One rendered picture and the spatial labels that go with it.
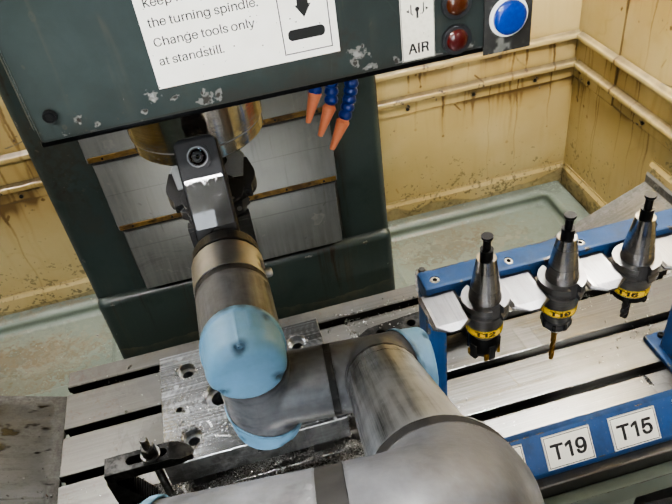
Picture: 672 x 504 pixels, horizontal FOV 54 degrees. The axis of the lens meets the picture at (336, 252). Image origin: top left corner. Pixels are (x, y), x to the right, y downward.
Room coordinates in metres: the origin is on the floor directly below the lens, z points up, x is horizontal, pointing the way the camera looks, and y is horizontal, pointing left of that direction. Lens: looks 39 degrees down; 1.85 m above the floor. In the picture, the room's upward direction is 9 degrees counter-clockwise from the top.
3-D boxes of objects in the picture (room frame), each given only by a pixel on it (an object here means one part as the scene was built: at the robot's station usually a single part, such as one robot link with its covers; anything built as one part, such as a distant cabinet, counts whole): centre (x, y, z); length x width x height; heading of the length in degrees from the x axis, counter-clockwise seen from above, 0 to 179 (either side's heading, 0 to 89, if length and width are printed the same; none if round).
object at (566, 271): (0.64, -0.30, 1.26); 0.04 x 0.04 x 0.07
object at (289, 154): (1.17, 0.21, 1.16); 0.48 x 0.05 x 0.51; 98
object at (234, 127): (0.73, 0.14, 1.53); 0.16 x 0.16 x 0.12
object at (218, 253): (0.52, 0.11, 1.41); 0.08 x 0.05 x 0.08; 98
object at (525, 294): (0.63, -0.24, 1.21); 0.07 x 0.05 x 0.01; 8
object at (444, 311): (0.62, -0.13, 1.21); 0.07 x 0.05 x 0.01; 8
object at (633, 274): (0.65, -0.40, 1.21); 0.06 x 0.06 x 0.03
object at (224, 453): (0.73, 0.18, 0.97); 0.29 x 0.23 x 0.05; 98
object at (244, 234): (0.60, 0.12, 1.41); 0.12 x 0.08 x 0.09; 8
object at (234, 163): (0.71, 0.11, 1.41); 0.09 x 0.03 x 0.06; 175
